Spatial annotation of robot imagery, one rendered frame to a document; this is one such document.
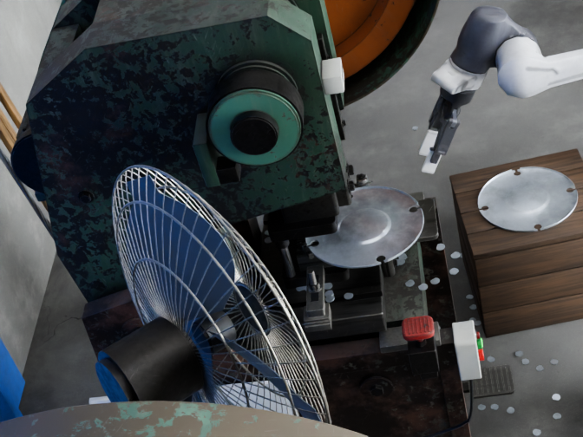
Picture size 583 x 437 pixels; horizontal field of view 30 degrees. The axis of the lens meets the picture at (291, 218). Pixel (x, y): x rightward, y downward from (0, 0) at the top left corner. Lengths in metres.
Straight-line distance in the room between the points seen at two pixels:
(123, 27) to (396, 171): 2.04
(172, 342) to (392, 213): 1.12
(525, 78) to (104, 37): 0.86
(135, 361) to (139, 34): 0.75
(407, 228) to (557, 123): 1.65
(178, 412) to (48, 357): 2.75
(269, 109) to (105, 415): 1.08
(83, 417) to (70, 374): 2.62
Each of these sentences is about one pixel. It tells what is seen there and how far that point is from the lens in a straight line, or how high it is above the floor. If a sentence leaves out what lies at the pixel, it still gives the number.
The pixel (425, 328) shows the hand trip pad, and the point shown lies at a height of 0.76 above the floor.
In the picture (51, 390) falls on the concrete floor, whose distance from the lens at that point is 3.67.
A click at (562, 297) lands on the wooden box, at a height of 0.11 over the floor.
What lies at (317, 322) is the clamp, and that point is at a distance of 2.50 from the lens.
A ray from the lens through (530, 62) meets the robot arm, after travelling 2.31.
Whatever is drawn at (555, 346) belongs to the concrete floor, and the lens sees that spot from 3.35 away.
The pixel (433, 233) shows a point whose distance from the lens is 2.58.
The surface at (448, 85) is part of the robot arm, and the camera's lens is 2.37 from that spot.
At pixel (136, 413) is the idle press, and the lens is 1.06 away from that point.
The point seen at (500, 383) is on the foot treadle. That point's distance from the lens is 3.05.
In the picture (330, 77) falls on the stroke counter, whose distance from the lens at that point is 2.15.
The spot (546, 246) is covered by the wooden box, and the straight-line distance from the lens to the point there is 3.18.
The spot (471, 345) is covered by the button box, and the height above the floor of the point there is 0.62.
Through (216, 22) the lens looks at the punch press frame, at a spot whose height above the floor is 1.50.
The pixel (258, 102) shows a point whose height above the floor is 1.39.
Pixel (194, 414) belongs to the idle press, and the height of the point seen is 1.73.
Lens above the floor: 2.49
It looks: 39 degrees down
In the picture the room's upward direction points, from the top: 16 degrees counter-clockwise
